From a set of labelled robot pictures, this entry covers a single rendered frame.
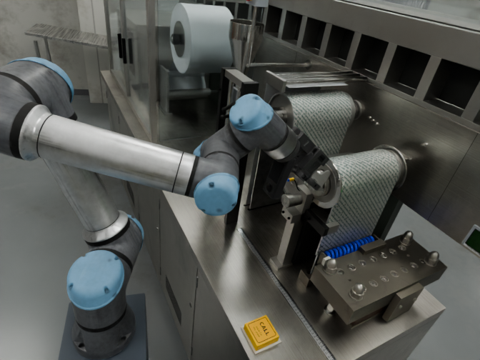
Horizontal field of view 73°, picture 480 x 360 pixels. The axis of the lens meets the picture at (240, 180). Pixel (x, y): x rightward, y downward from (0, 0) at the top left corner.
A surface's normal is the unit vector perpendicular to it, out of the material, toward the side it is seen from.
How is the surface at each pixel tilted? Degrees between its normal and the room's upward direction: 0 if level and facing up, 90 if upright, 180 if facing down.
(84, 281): 7
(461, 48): 90
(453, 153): 90
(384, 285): 0
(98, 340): 72
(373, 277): 0
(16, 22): 90
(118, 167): 85
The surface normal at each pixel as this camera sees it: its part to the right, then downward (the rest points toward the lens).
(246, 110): -0.59, -0.40
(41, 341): 0.12, -0.83
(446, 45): -0.88, 0.17
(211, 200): -0.01, 0.56
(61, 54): 0.25, 0.56
